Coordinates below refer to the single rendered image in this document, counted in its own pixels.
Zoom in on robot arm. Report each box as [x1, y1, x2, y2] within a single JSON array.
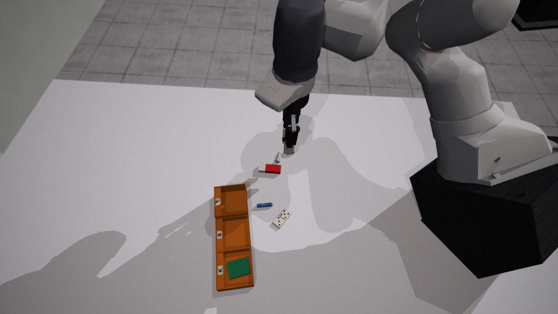
[[255, 0, 558, 186]]

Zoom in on orange three-compartment bin rack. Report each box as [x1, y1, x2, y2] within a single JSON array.
[[214, 184, 254, 292]]

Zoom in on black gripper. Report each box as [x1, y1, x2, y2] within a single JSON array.
[[282, 94, 309, 154]]

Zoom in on red and white eraser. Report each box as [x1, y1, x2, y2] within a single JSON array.
[[258, 164, 281, 174]]

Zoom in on white domino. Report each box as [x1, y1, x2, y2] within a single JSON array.
[[272, 209, 291, 228]]

